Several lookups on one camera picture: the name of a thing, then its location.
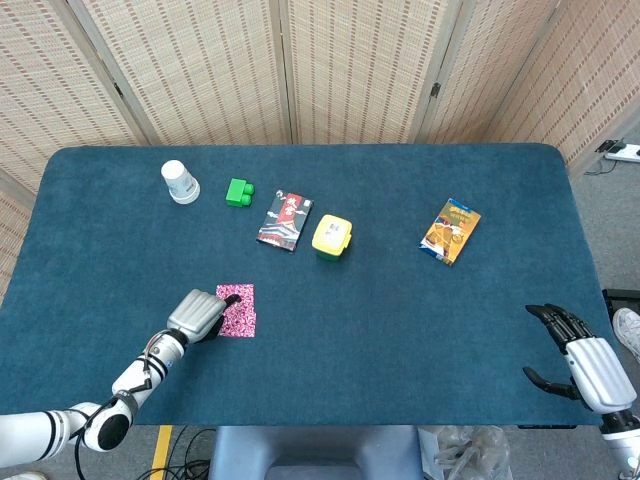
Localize black floor frame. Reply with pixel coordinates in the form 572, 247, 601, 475
602, 288, 640, 321

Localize green toy brick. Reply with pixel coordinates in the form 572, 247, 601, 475
224, 178, 256, 208

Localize yellow blue snack box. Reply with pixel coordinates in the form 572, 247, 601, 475
419, 197, 483, 267

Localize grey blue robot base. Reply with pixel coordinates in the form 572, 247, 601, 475
207, 425, 426, 480

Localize clear plastic bag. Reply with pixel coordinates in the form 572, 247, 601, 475
419, 425, 514, 480

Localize white power strip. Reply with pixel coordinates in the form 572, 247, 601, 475
603, 143, 640, 163

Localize green bin yellow lid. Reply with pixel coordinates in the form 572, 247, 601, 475
311, 214, 354, 262

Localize white paper cup stack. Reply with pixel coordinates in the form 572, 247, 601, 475
160, 159, 201, 205

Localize white sneaker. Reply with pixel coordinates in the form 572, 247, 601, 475
612, 307, 640, 364

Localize woven folding screen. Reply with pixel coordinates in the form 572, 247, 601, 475
0, 0, 640, 304

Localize black floor cables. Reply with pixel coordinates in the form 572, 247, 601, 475
134, 425, 219, 480

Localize yellow floor tape strip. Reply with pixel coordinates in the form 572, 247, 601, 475
149, 425, 174, 480

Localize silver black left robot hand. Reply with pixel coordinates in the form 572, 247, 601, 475
166, 288, 243, 344

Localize black red card box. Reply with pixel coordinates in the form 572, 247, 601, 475
256, 189, 315, 255

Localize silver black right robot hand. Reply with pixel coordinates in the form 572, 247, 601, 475
522, 303, 638, 415

